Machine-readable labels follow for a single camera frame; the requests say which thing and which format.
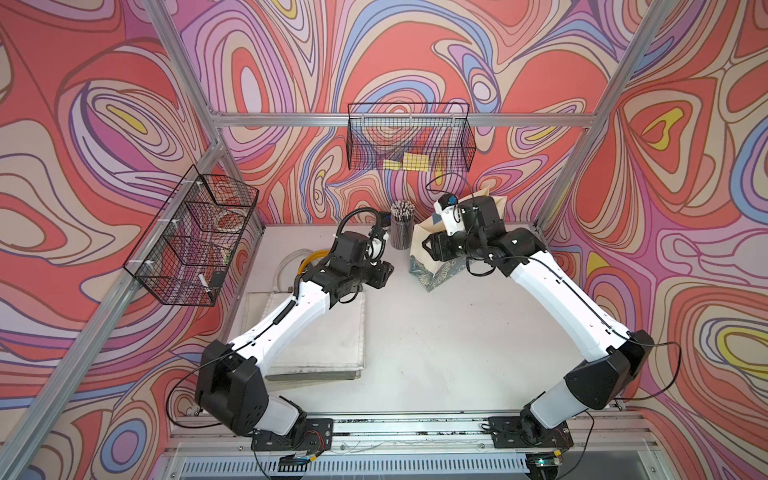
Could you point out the olive green canvas bag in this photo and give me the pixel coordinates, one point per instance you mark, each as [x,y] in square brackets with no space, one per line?
[313,375]

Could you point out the aluminium frame post right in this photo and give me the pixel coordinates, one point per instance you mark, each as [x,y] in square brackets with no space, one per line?
[649,26]

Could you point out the white yellow-handled bag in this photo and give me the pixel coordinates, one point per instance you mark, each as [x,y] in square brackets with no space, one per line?
[335,341]

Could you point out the yellow sticky notes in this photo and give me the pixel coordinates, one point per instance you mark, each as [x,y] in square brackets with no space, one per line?
[408,162]

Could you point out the black wire basket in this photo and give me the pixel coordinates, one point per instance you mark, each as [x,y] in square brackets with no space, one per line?
[386,130]
[186,261]

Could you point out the cream blue-handled tote bag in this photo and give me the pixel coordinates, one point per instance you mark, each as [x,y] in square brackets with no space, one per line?
[438,264]

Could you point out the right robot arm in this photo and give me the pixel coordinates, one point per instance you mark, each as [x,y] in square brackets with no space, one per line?
[612,354]

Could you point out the black cup of sticks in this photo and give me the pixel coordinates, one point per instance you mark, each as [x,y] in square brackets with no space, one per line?
[402,214]

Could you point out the black wire basket left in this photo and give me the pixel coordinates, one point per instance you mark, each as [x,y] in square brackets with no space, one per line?
[186,261]

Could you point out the aluminium frame post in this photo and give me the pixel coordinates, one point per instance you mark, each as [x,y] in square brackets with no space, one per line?
[649,26]
[218,153]

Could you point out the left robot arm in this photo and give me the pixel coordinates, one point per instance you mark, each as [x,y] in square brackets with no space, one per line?
[230,381]

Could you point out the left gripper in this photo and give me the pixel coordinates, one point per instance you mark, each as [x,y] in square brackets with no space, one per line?
[380,274]

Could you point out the aluminium frame post left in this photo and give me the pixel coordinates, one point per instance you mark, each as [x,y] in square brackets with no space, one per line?
[218,153]

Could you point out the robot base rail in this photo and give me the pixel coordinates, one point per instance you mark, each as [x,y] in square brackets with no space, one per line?
[613,444]

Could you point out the black wire basket back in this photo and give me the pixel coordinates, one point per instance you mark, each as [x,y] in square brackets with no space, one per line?
[386,130]

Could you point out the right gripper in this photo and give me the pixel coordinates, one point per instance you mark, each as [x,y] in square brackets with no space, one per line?
[437,245]

